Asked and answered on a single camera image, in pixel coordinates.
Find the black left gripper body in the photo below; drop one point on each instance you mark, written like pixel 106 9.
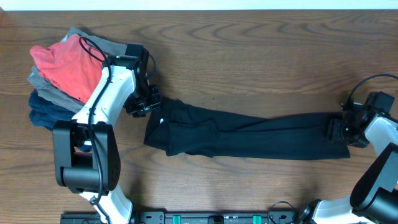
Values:
pixel 152 99

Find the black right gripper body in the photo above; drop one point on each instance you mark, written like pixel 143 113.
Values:
pixel 347 133

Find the black polo shirt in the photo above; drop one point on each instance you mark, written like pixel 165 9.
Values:
pixel 178 128

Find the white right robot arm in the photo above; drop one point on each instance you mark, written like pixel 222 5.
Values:
pixel 374 197

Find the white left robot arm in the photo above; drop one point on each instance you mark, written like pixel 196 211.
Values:
pixel 86 154

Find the red folded shirt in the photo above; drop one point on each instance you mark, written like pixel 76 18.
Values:
pixel 72 66

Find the grey folded shirt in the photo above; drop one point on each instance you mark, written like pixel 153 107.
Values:
pixel 57 96

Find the navy folded shirt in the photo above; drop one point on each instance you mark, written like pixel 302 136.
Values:
pixel 44 113

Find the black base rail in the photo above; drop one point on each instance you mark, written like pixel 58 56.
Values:
pixel 273 217

